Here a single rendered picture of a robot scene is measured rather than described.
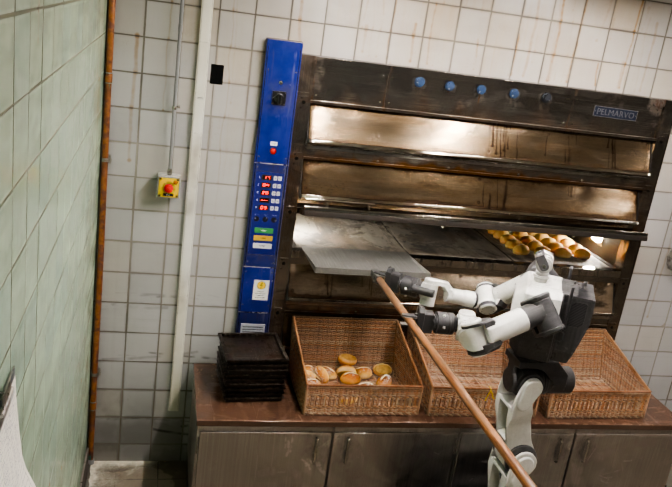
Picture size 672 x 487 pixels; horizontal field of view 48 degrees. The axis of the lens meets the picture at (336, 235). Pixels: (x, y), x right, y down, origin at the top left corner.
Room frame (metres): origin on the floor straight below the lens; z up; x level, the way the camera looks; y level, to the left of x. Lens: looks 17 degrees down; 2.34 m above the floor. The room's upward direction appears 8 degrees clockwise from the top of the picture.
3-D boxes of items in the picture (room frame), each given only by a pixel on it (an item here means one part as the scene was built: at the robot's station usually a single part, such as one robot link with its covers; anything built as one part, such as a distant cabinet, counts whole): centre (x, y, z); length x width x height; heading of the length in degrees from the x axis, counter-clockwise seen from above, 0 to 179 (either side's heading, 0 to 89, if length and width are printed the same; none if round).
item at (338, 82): (3.70, -0.67, 1.99); 1.80 x 0.08 x 0.21; 104
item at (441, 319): (2.76, -0.42, 1.20); 0.12 x 0.10 x 0.13; 98
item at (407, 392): (3.27, -0.17, 0.72); 0.56 x 0.49 x 0.28; 105
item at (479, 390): (3.42, -0.75, 0.72); 0.56 x 0.49 x 0.28; 103
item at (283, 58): (4.32, 0.57, 1.07); 1.93 x 0.16 x 2.15; 14
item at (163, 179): (3.27, 0.77, 1.46); 0.10 x 0.07 x 0.10; 104
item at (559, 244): (4.24, -1.13, 1.21); 0.61 x 0.48 x 0.06; 14
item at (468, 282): (3.68, -0.67, 1.02); 1.79 x 0.11 x 0.19; 104
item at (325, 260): (3.42, -0.15, 1.19); 0.55 x 0.36 x 0.03; 105
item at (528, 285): (2.82, -0.88, 1.27); 0.34 x 0.30 x 0.36; 167
